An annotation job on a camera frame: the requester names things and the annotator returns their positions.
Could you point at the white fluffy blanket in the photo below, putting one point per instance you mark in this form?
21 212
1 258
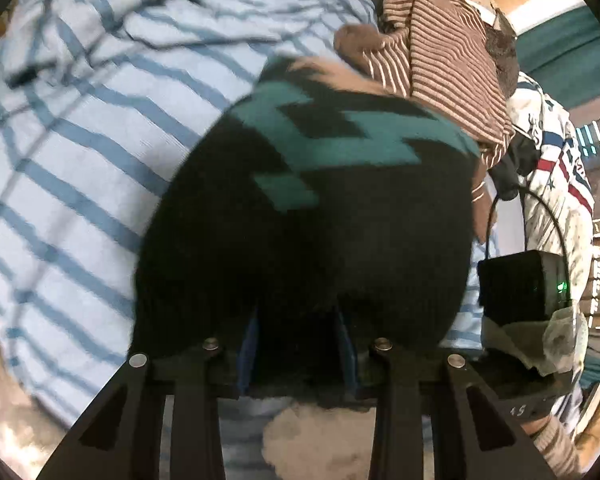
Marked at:
320 440

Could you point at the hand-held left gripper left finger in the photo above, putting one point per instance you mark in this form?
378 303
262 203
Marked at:
245 360

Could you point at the black garment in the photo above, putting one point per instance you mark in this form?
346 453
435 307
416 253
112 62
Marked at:
517 160

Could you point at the blue striped duvet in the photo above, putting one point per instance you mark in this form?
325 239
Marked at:
80 185

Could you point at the teal curtain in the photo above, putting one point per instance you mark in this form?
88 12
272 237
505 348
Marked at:
565 55

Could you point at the white star print quilt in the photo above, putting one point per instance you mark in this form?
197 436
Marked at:
545 125

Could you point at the black patterned sweater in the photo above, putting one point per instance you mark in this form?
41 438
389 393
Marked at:
305 235

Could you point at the dark brown fuzzy cloth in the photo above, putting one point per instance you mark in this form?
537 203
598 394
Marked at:
500 55

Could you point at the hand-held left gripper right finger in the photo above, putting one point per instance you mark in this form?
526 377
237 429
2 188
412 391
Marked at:
348 360

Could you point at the brown striped sweater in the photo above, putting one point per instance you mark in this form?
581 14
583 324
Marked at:
445 60

